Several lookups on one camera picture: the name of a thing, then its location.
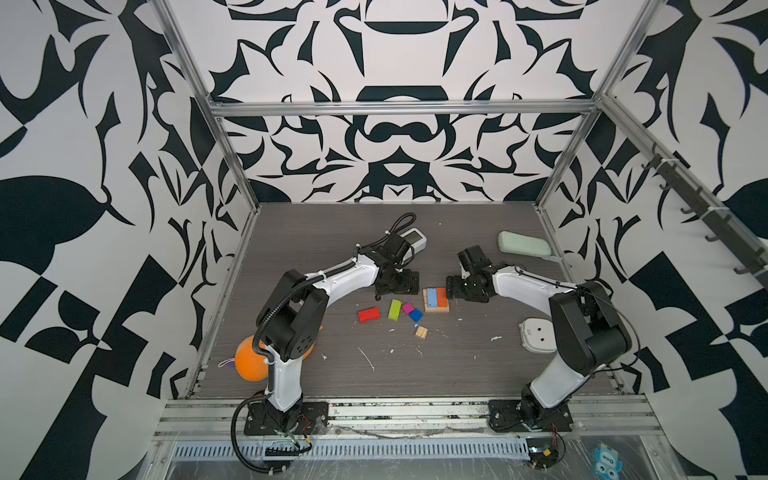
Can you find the white digital clock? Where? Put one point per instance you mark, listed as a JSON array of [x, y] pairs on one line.
[[416, 239]]

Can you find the white oval plastic device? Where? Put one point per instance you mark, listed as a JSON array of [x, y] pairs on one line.
[[538, 336]]

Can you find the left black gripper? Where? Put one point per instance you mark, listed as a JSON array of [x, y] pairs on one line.
[[412, 286]]

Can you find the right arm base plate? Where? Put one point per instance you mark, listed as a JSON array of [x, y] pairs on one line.
[[507, 416]]

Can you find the light blue block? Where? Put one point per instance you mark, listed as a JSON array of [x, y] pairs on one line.
[[431, 298]]

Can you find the lime green block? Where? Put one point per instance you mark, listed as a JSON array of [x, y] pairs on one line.
[[394, 310]]

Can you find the white slotted cable duct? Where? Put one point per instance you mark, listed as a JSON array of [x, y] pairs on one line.
[[327, 449]]

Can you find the orange toy whale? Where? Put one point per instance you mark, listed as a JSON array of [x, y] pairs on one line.
[[250, 365]]

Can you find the red block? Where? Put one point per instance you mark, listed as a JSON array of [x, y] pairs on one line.
[[369, 314]]

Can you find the blue cube block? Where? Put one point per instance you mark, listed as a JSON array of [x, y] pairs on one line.
[[416, 315]]

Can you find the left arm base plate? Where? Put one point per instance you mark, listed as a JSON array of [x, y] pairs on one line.
[[263, 418]]

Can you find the blue robot sticker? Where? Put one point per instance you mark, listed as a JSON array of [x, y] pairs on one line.
[[606, 463]]

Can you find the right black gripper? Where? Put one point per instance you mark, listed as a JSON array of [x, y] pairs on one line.
[[453, 289]]

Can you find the orange block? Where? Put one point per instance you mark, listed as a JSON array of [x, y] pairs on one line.
[[442, 301]]

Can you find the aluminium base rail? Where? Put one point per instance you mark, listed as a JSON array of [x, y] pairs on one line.
[[390, 417]]

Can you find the pale green case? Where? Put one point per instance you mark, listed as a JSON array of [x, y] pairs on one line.
[[517, 244]]

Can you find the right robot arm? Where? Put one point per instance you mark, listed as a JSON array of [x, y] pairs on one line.
[[588, 330]]

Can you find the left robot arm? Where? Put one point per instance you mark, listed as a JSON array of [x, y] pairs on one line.
[[289, 322]]

